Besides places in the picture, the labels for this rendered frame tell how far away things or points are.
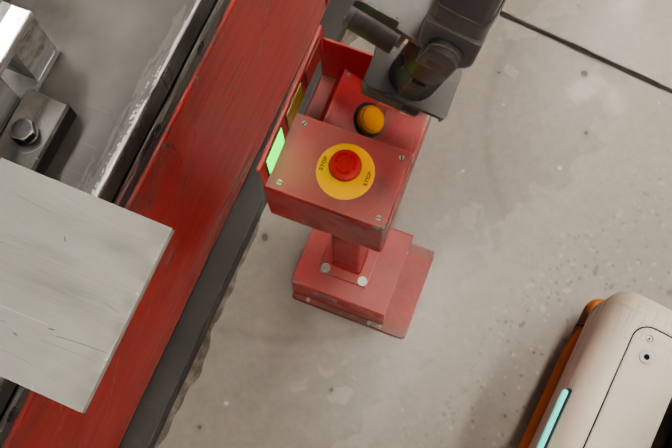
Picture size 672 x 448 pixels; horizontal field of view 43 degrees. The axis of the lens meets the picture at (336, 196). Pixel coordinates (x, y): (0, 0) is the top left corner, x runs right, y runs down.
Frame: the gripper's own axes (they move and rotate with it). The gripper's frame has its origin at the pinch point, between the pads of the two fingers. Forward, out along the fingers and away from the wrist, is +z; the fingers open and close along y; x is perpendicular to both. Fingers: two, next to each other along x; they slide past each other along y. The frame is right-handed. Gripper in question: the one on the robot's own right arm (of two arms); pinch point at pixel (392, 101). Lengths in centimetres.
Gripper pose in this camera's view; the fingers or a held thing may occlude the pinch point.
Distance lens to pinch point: 104.1
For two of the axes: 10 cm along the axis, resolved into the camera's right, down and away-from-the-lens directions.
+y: -9.1, -3.9, -1.1
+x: -3.5, 9.0, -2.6
